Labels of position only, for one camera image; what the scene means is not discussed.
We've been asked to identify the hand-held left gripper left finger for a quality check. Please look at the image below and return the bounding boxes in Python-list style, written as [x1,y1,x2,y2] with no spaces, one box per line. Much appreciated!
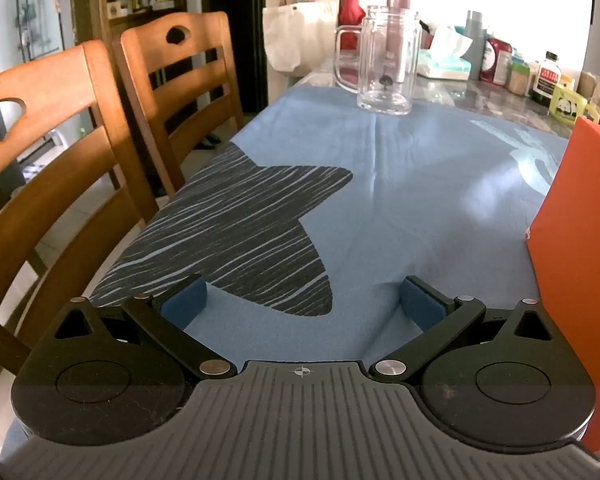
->
[52,274,238,380]

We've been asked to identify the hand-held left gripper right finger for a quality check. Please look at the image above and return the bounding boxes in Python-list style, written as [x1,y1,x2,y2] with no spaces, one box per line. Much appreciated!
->
[369,275,563,383]

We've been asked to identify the orange cardboard box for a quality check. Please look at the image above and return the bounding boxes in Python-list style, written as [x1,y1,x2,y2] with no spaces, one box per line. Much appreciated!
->
[525,117,600,456]

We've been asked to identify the blue star print tablecloth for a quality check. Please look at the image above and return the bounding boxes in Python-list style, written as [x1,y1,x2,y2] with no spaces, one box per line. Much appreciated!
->
[0,85,581,461]

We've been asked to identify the tissue box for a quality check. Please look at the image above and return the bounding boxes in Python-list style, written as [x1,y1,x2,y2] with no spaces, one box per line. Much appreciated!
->
[417,25,473,81]

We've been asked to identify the clear glass mug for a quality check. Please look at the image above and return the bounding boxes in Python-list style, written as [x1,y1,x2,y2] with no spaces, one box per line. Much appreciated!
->
[334,5,423,116]

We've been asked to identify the green lid jar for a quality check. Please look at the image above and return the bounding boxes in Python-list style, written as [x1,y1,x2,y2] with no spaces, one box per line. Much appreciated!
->
[507,57,531,96]

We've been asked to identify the wooden chair with cutout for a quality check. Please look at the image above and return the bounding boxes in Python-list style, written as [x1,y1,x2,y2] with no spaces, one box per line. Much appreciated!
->
[0,40,161,376]
[112,11,246,201]

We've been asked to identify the brown paper package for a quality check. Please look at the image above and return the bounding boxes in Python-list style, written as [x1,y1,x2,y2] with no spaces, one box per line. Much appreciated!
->
[577,70,600,128]

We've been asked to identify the grey thermos bottle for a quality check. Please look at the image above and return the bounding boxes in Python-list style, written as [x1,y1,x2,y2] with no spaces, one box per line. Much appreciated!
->
[462,10,488,81]

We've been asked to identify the white tote bag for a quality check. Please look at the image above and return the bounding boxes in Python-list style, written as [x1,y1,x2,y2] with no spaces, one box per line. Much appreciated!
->
[262,1,340,73]

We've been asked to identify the red folding umbrella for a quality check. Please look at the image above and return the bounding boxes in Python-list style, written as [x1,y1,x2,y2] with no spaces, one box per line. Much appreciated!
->
[341,0,363,53]

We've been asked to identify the metal rack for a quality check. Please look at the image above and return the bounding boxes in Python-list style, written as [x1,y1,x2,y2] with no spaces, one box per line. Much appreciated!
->
[10,0,63,61]

